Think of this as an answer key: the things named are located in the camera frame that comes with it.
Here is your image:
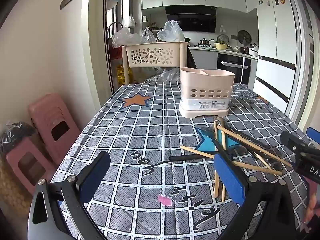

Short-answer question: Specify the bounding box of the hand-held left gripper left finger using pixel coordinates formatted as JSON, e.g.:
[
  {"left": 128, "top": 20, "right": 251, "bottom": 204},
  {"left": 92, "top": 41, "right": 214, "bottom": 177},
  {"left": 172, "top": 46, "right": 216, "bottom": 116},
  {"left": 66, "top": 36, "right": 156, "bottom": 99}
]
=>
[{"left": 27, "top": 151, "right": 112, "bottom": 240}]

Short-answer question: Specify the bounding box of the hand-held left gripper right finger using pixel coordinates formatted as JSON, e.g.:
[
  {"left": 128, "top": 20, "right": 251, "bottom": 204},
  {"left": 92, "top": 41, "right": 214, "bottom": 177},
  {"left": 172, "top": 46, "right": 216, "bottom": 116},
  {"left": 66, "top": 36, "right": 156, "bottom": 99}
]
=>
[{"left": 214, "top": 152, "right": 304, "bottom": 240}]

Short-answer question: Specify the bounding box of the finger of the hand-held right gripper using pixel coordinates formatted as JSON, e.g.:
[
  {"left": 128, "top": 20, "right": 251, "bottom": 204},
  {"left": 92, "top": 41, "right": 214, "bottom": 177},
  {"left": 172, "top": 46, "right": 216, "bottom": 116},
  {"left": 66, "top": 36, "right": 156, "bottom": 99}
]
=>
[
  {"left": 280, "top": 131, "right": 320, "bottom": 157},
  {"left": 306, "top": 127, "right": 320, "bottom": 145}
]

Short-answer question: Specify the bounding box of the black-handled utensil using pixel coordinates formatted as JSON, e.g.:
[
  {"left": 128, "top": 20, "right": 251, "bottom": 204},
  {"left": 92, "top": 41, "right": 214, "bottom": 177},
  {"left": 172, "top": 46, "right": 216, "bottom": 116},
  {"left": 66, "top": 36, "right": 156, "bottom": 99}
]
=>
[
  {"left": 225, "top": 127, "right": 282, "bottom": 157},
  {"left": 169, "top": 154, "right": 216, "bottom": 162}
]

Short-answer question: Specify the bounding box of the beige plastic utensil holder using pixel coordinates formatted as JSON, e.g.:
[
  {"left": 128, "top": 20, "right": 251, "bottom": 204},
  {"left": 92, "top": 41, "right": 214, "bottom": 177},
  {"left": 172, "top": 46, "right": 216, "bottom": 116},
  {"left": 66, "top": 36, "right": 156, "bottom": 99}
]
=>
[{"left": 179, "top": 67, "right": 236, "bottom": 118}]

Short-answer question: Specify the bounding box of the person's right hand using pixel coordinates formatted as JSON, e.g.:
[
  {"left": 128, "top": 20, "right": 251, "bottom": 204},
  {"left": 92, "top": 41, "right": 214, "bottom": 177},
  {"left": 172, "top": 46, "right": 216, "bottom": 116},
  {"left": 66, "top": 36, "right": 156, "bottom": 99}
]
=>
[{"left": 304, "top": 176, "right": 320, "bottom": 232}]

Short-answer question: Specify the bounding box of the grey chequered tablecloth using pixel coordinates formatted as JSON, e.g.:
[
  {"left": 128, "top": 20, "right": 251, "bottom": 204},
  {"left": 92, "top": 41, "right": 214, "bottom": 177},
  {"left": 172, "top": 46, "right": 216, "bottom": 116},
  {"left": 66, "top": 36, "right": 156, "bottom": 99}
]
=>
[{"left": 50, "top": 81, "right": 320, "bottom": 240}]

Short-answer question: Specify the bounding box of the pink paper scrap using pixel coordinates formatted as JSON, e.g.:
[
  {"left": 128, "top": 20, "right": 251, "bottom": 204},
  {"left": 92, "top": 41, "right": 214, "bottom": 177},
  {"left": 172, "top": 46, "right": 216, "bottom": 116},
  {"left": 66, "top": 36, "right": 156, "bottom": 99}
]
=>
[{"left": 157, "top": 195, "right": 173, "bottom": 205}]

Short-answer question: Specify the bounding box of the tall pink plastic stool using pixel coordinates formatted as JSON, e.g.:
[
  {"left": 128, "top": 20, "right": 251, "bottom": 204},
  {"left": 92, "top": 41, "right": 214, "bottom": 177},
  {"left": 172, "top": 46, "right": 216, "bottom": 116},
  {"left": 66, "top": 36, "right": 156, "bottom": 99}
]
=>
[{"left": 27, "top": 93, "right": 81, "bottom": 165}]

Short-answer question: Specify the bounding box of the yellow woven sack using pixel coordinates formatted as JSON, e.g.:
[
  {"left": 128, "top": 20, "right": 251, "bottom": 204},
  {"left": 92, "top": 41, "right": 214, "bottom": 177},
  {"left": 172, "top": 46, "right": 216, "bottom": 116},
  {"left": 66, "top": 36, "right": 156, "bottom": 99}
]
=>
[{"left": 0, "top": 155, "right": 33, "bottom": 208}]

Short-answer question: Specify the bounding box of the low pink plastic stool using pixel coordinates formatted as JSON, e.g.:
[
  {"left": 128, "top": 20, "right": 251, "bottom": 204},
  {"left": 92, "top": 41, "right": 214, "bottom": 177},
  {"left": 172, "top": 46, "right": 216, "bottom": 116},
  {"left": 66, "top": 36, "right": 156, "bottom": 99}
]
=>
[{"left": 5, "top": 137, "right": 55, "bottom": 195}]

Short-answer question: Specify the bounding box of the black plastic bag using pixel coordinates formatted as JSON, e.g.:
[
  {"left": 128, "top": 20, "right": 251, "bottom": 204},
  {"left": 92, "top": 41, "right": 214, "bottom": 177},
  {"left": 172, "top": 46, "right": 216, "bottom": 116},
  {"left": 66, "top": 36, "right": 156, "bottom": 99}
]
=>
[{"left": 0, "top": 121, "right": 38, "bottom": 155}]

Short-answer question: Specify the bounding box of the black built-in oven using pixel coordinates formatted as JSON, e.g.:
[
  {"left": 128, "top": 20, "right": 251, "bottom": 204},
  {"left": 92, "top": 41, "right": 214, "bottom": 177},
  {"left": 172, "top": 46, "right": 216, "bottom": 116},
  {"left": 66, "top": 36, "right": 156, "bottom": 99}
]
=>
[{"left": 216, "top": 53, "right": 252, "bottom": 84}]

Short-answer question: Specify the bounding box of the golden yellow package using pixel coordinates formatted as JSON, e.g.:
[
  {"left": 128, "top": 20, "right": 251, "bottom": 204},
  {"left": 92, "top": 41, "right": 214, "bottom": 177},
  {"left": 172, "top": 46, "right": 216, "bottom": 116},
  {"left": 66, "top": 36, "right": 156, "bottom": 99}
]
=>
[{"left": 116, "top": 64, "right": 125, "bottom": 85}]

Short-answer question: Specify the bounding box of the white refrigerator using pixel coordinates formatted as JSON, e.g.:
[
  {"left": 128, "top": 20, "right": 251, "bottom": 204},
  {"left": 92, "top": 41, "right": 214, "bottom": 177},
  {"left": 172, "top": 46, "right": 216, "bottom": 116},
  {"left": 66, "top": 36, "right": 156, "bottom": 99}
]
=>
[{"left": 252, "top": 0, "right": 300, "bottom": 113}]

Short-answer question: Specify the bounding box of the round dark hanging pan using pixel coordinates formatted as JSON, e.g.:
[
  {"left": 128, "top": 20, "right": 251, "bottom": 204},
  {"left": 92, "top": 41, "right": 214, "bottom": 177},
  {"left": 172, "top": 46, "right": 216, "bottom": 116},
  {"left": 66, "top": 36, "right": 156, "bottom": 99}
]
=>
[{"left": 237, "top": 30, "right": 252, "bottom": 44}]

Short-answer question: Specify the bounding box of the clear bag under basket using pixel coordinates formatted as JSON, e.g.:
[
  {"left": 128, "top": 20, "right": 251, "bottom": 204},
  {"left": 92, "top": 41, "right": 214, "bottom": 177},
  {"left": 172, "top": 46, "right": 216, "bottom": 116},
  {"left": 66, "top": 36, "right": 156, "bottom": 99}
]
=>
[{"left": 144, "top": 67, "right": 181, "bottom": 83}]

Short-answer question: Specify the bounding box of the beige perforated basket rack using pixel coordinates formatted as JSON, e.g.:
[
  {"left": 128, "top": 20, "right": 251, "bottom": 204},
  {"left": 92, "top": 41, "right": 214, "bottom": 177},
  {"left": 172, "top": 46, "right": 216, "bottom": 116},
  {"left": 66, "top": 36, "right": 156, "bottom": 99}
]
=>
[{"left": 121, "top": 42, "right": 190, "bottom": 85}]

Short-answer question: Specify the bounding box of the large crumpled clear bag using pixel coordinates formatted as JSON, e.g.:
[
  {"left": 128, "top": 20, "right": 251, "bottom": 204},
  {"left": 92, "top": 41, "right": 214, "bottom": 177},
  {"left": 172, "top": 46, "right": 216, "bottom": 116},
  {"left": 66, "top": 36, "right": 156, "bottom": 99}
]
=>
[{"left": 112, "top": 27, "right": 143, "bottom": 48}]

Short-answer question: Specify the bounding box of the small crumpled clear bag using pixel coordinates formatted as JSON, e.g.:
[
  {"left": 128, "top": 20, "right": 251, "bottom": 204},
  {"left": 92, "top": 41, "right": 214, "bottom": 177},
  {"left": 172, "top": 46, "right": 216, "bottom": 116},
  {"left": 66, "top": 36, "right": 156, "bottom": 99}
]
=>
[{"left": 141, "top": 27, "right": 157, "bottom": 43}]

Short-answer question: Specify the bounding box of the curved metal faucet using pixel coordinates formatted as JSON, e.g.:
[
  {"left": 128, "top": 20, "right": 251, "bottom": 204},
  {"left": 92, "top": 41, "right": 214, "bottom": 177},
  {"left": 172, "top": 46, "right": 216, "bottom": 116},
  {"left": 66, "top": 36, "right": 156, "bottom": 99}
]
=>
[{"left": 108, "top": 22, "right": 123, "bottom": 38}]

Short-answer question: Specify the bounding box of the black range hood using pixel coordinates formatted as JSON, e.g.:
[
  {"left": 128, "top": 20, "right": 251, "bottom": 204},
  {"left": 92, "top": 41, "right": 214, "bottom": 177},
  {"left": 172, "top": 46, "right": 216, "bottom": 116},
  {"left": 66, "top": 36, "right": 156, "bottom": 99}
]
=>
[{"left": 164, "top": 5, "right": 217, "bottom": 33}]

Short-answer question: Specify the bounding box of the white hanging plastic bag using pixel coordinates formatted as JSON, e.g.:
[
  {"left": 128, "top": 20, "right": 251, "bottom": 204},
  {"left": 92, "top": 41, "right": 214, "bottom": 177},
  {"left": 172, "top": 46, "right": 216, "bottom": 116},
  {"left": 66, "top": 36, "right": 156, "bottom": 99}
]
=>
[{"left": 124, "top": 14, "right": 136, "bottom": 28}]

